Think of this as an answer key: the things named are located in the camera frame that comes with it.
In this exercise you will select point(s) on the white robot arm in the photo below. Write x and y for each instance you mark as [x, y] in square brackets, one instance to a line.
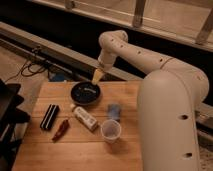
[173, 149]

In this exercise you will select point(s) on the black chair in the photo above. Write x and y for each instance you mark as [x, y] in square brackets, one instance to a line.
[10, 116]

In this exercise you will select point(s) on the metal floor rail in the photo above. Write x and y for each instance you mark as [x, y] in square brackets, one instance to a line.
[66, 56]

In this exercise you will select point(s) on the blue sponge block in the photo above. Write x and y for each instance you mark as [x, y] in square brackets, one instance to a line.
[113, 111]

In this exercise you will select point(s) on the clear plastic cup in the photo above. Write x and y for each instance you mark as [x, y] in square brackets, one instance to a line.
[110, 130]

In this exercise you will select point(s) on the black rectangular box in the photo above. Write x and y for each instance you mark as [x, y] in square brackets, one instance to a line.
[49, 117]

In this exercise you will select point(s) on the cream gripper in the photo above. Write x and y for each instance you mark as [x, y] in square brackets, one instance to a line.
[98, 74]

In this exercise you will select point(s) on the white plastic bottle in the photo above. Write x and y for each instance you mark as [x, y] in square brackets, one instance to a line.
[84, 117]

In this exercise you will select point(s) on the dark ceramic bowl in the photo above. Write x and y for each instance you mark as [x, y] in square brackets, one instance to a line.
[85, 93]

